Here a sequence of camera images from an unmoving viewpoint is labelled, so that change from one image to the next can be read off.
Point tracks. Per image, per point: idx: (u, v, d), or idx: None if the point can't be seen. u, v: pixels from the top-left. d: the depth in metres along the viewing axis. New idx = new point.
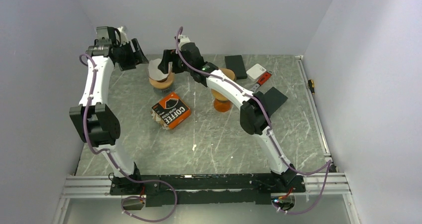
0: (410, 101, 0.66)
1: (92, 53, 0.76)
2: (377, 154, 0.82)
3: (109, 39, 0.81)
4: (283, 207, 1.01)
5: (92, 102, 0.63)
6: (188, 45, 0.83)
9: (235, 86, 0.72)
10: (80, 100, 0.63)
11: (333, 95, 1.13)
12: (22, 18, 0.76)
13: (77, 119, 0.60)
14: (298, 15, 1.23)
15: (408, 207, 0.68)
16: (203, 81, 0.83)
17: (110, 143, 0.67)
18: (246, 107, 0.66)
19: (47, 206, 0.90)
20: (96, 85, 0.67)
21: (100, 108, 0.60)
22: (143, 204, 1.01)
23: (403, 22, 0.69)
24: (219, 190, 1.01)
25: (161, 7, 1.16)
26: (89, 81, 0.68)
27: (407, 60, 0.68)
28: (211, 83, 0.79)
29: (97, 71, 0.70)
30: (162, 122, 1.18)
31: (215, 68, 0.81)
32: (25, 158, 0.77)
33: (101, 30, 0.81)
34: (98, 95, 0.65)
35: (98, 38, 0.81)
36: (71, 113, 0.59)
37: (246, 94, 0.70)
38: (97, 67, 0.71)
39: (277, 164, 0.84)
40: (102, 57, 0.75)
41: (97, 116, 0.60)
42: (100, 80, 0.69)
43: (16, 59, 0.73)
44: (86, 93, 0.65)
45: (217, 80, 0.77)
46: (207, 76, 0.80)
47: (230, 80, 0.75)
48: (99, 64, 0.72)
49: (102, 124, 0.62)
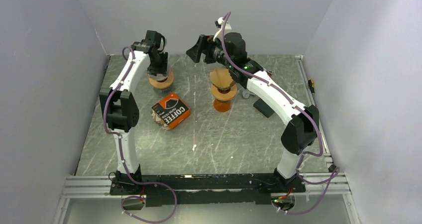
0: (410, 102, 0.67)
1: (135, 49, 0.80)
2: (378, 153, 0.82)
3: (154, 41, 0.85)
4: (283, 207, 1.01)
5: (120, 88, 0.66)
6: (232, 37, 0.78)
9: (285, 95, 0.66)
10: (112, 84, 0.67)
11: (333, 95, 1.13)
12: (22, 19, 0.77)
13: (104, 100, 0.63)
14: (298, 15, 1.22)
15: (408, 207, 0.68)
16: (242, 81, 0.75)
17: (125, 129, 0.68)
18: (296, 125, 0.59)
19: (47, 207, 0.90)
20: (129, 74, 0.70)
21: (125, 95, 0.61)
22: (143, 204, 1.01)
23: (403, 22, 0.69)
24: (219, 190, 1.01)
25: (161, 7, 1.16)
26: (125, 69, 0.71)
27: (407, 61, 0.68)
28: (253, 85, 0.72)
29: (134, 63, 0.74)
30: (162, 122, 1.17)
31: (259, 70, 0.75)
32: (25, 159, 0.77)
33: (150, 32, 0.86)
34: (127, 83, 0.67)
35: (145, 37, 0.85)
36: (101, 92, 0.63)
37: (296, 107, 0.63)
38: (135, 59, 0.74)
39: (289, 170, 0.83)
40: (141, 53, 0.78)
41: (120, 101, 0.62)
42: (134, 70, 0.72)
43: (16, 60, 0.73)
44: (119, 78, 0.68)
45: (262, 83, 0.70)
46: (249, 77, 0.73)
47: (277, 87, 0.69)
48: (138, 57, 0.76)
49: (123, 109, 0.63)
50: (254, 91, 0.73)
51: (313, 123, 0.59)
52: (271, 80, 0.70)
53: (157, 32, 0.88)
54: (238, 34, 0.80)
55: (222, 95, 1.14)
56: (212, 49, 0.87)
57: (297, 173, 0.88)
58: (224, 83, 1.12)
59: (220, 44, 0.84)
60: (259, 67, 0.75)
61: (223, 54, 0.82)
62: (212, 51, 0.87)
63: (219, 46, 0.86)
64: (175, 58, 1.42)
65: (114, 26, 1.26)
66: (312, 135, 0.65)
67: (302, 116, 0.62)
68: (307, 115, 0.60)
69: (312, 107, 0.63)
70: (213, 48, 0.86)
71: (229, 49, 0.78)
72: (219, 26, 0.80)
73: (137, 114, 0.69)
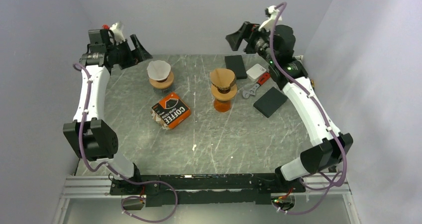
0: (411, 102, 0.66)
1: (87, 63, 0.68)
2: (378, 153, 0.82)
3: (102, 43, 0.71)
4: (283, 207, 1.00)
5: (87, 118, 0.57)
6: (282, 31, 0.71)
9: (322, 113, 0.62)
10: (74, 115, 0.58)
11: (333, 95, 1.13)
12: (22, 18, 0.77)
13: (72, 137, 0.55)
14: (298, 15, 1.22)
15: (409, 207, 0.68)
16: (280, 82, 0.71)
17: (109, 157, 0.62)
18: (325, 151, 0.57)
19: (47, 207, 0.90)
20: (92, 98, 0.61)
21: (96, 124, 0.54)
22: (143, 203, 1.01)
23: (404, 23, 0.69)
24: (219, 190, 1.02)
25: (161, 8, 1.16)
26: (83, 94, 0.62)
27: (407, 62, 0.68)
28: (290, 91, 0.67)
29: (92, 83, 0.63)
30: (162, 122, 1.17)
31: (302, 75, 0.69)
32: (26, 158, 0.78)
33: (93, 34, 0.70)
34: (93, 110, 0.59)
35: (91, 42, 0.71)
36: (65, 128, 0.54)
37: (332, 130, 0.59)
38: (91, 78, 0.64)
39: (292, 176, 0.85)
40: (96, 67, 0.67)
41: (93, 133, 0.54)
42: (95, 93, 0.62)
43: (16, 59, 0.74)
44: (81, 107, 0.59)
45: (302, 92, 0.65)
46: (289, 81, 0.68)
47: (317, 102, 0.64)
48: (94, 74, 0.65)
49: (99, 140, 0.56)
50: (290, 98, 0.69)
51: (344, 154, 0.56)
52: (312, 91, 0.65)
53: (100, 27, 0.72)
54: (290, 30, 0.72)
55: (222, 95, 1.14)
56: (256, 39, 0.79)
57: (290, 178, 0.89)
58: (224, 83, 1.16)
59: (266, 35, 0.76)
60: (303, 71, 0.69)
61: (267, 47, 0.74)
62: (255, 41, 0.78)
63: (264, 37, 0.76)
64: (175, 59, 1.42)
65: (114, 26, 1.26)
66: (336, 160, 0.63)
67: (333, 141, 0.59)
68: (340, 144, 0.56)
69: (348, 135, 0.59)
70: (257, 39, 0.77)
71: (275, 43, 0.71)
72: (268, 15, 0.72)
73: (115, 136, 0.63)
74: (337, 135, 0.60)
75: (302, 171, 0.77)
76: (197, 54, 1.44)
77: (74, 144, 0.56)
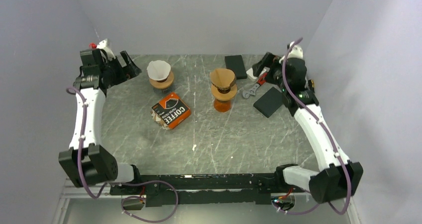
0: (411, 103, 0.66)
1: (81, 86, 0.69)
2: (377, 153, 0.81)
3: (96, 64, 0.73)
4: (283, 207, 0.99)
5: (84, 144, 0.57)
6: (295, 60, 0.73)
9: (330, 140, 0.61)
10: (71, 142, 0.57)
11: (333, 95, 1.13)
12: (22, 18, 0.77)
13: (70, 165, 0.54)
14: (298, 15, 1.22)
15: (409, 208, 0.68)
16: (292, 108, 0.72)
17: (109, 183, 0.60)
18: (331, 176, 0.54)
19: (46, 207, 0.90)
20: (88, 123, 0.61)
21: (93, 150, 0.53)
22: (143, 204, 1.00)
23: (404, 23, 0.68)
24: (219, 190, 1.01)
25: (161, 8, 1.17)
26: (79, 119, 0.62)
27: (407, 62, 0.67)
28: (300, 116, 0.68)
29: (87, 106, 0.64)
30: (162, 122, 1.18)
31: (314, 102, 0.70)
32: (26, 158, 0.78)
33: (86, 56, 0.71)
34: (90, 135, 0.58)
35: (83, 64, 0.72)
36: (62, 158, 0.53)
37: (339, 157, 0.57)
38: (87, 102, 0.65)
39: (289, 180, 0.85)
40: (91, 90, 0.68)
41: (91, 160, 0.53)
42: (91, 117, 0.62)
43: (16, 59, 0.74)
44: (77, 133, 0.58)
45: (311, 118, 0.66)
46: (300, 106, 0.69)
47: (327, 128, 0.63)
48: (89, 98, 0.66)
49: (98, 167, 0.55)
50: (300, 123, 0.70)
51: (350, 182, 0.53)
52: (322, 118, 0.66)
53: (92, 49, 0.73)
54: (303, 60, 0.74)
55: (222, 95, 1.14)
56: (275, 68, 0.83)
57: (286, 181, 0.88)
58: (224, 83, 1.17)
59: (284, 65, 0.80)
60: (315, 99, 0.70)
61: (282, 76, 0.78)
62: (274, 71, 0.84)
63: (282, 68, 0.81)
64: (175, 59, 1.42)
65: (114, 26, 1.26)
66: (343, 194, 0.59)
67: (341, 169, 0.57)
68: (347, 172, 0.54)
69: (357, 164, 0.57)
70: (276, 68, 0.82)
71: (288, 70, 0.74)
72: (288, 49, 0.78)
73: (114, 163, 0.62)
74: (346, 163, 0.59)
75: (306, 187, 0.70)
76: (197, 54, 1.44)
77: (73, 173, 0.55)
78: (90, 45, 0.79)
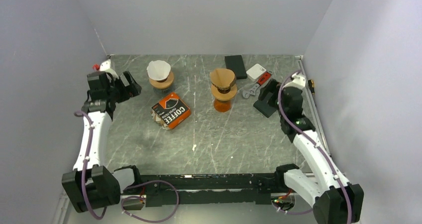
0: (410, 102, 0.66)
1: (89, 110, 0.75)
2: (378, 153, 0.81)
3: (102, 88, 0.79)
4: (283, 207, 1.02)
5: (88, 165, 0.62)
6: (292, 89, 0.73)
9: (329, 164, 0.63)
10: (76, 163, 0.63)
11: (333, 95, 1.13)
12: (23, 18, 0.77)
13: (74, 185, 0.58)
14: (298, 15, 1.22)
15: (409, 208, 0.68)
16: (290, 134, 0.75)
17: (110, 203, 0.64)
18: (333, 197, 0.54)
19: (46, 207, 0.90)
20: (93, 145, 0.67)
21: (96, 172, 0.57)
22: (144, 204, 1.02)
23: (404, 23, 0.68)
24: (219, 190, 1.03)
25: (161, 8, 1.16)
26: (85, 140, 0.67)
27: (407, 62, 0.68)
28: (299, 141, 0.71)
29: (93, 128, 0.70)
30: (162, 122, 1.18)
31: (311, 128, 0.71)
32: (26, 157, 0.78)
33: (93, 81, 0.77)
34: (94, 157, 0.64)
35: (91, 88, 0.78)
36: (66, 179, 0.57)
37: (338, 178, 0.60)
38: (93, 124, 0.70)
39: (288, 182, 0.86)
40: (98, 113, 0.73)
41: (94, 180, 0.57)
42: (96, 139, 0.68)
43: (16, 59, 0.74)
44: (82, 155, 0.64)
45: (309, 143, 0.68)
46: (297, 132, 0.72)
47: (324, 152, 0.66)
48: (96, 120, 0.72)
49: (100, 187, 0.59)
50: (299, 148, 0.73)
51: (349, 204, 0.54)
52: (320, 142, 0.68)
53: (98, 72, 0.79)
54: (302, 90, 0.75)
55: (222, 95, 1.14)
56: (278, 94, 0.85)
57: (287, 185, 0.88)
58: (224, 83, 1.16)
59: None
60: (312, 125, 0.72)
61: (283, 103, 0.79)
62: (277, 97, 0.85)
63: None
64: (175, 59, 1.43)
65: (114, 26, 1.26)
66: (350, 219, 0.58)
67: (341, 191, 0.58)
68: (347, 193, 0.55)
69: (358, 186, 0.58)
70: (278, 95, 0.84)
71: (284, 99, 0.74)
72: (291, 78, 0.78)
73: (115, 182, 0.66)
74: (346, 185, 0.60)
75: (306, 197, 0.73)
76: (197, 54, 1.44)
77: (76, 193, 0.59)
78: (94, 66, 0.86)
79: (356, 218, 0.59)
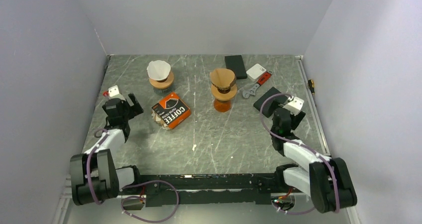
0: (410, 102, 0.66)
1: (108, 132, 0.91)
2: (377, 153, 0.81)
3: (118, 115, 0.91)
4: (283, 207, 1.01)
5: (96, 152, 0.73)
6: (283, 111, 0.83)
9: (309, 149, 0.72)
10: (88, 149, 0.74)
11: (333, 95, 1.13)
12: (22, 18, 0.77)
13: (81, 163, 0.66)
14: (298, 15, 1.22)
15: (409, 208, 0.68)
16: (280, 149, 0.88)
17: (109, 192, 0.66)
18: (317, 168, 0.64)
19: (47, 207, 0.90)
20: (105, 141, 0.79)
21: (102, 153, 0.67)
22: (143, 204, 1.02)
23: (404, 22, 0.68)
24: (219, 190, 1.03)
25: (161, 7, 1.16)
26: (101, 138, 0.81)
27: (407, 62, 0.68)
28: (287, 148, 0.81)
29: (108, 135, 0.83)
30: (162, 122, 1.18)
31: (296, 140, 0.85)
32: (26, 157, 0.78)
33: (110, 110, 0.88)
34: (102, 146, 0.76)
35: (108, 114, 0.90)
36: (77, 158, 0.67)
37: (320, 156, 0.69)
38: (109, 133, 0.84)
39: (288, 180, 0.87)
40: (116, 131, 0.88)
41: (99, 160, 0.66)
42: (109, 139, 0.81)
43: (16, 59, 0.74)
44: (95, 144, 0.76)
45: (294, 145, 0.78)
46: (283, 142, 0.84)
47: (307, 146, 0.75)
48: (112, 132, 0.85)
49: (104, 167, 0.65)
50: (289, 155, 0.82)
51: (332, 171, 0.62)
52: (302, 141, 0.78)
53: (114, 102, 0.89)
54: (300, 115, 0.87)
55: (222, 95, 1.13)
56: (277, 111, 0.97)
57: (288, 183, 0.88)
58: (224, 83, 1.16)
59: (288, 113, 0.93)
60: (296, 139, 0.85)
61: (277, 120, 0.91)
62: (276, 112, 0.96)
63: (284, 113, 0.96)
64: (175, 58, 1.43)
65: (114, 26, 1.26)
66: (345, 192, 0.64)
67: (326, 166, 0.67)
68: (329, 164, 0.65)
69: (341, 160, 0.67)
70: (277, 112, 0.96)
71: (275, 119, 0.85)
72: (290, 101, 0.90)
73: (117, 182, 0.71)
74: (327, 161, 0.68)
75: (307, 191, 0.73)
76: (197, 54, 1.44)
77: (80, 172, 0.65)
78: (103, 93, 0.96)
79: (353, 192, 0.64)
